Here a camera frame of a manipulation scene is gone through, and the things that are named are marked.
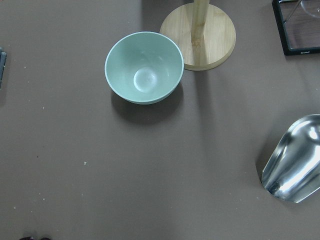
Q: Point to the dark red cherries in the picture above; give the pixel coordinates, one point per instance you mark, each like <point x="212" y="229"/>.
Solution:
<point x="29" y="237"/>

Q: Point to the wooden cup stand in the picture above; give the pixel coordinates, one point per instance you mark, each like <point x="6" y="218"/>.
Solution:
<point x="205" y="34"/>

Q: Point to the steel ice scoop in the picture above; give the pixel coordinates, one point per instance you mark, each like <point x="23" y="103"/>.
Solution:
<point x="292" y="172"/>

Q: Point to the mint green bowl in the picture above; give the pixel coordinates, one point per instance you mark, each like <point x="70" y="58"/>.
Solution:
<point x="144" y="67"/>

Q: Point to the black framed mirror tray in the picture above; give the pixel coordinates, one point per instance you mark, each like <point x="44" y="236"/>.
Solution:
<point x="298" y="23"/>

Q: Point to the grey folded cloth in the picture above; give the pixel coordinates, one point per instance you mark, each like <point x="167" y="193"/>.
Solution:
<point x="3" y="58"/>

